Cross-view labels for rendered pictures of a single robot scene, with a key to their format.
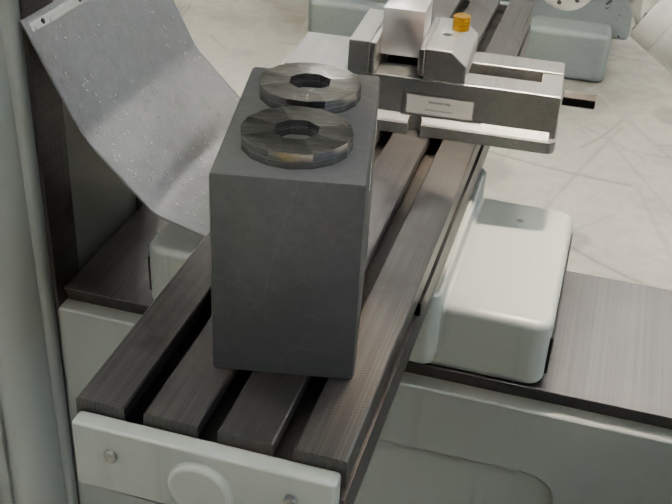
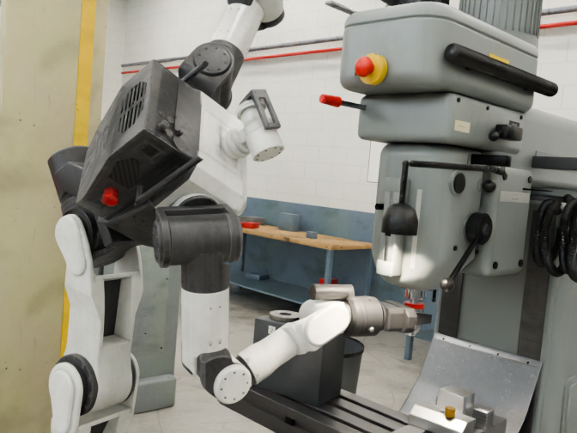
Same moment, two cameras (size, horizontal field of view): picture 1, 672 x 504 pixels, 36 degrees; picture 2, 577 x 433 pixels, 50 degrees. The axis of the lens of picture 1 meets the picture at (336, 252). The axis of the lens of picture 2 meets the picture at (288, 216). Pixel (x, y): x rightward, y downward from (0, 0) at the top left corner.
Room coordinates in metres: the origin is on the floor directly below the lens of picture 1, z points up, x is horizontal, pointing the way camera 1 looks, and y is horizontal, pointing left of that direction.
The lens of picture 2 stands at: (1.58, -1.42, 1.54)
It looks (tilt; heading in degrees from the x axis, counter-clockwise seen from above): 4 degrees down; 121
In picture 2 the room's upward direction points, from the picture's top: 5 degrees clockwise
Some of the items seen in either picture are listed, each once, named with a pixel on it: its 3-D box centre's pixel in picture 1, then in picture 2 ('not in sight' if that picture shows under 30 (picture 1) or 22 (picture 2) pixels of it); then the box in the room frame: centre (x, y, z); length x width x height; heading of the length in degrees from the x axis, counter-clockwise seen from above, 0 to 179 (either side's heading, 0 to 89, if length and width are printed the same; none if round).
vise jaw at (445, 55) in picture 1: (449, 49); (441, 421); (1.23, -0.13, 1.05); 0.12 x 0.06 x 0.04; 168
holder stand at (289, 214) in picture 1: (300, 208); (297, 354); (0.79, 0.03, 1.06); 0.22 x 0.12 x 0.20; 177
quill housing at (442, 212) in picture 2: not in sight; (424, 216); (1.12, -0.04, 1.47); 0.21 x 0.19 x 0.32; 165
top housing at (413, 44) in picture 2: not in sight; (441, 66); (1.12, -0.03, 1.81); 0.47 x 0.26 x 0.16; 75
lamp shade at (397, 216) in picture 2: not in sight; (400, 217); (1.14, -0.23, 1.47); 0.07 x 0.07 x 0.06
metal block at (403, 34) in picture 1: (407, 25); (455, 404); (1.25, -0.07, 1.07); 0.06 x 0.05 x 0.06; 168
